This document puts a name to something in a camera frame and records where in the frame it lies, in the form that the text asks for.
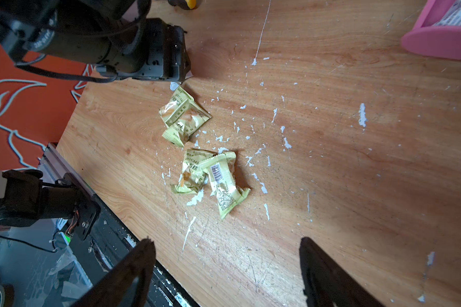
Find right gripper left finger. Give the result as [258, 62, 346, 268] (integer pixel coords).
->
[73, 238, 156, 306]

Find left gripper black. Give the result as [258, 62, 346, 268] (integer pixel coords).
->
[138, 18, 191, 83]

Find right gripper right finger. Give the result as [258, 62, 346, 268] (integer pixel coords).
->
[299, 237, 383, 306]

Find green cookie packet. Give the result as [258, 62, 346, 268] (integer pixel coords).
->
[159, 86, 194, 128]
[198, 151, 250, 220]
[171, 149, 215, 194]
[162, 101, 212, 148]

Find pink drawer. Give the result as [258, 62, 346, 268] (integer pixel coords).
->
[401, 0, 461, 61]

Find white cookie packet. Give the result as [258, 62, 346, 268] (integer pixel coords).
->
[433, 0, 461, 26]

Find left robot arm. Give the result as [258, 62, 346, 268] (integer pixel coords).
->
[0, 1, 191, 228]

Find yellow black screwdriver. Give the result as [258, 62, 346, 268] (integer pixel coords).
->
[168, 0, 197, 10]

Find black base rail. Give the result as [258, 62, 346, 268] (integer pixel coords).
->
[40, 143, 197, 306]

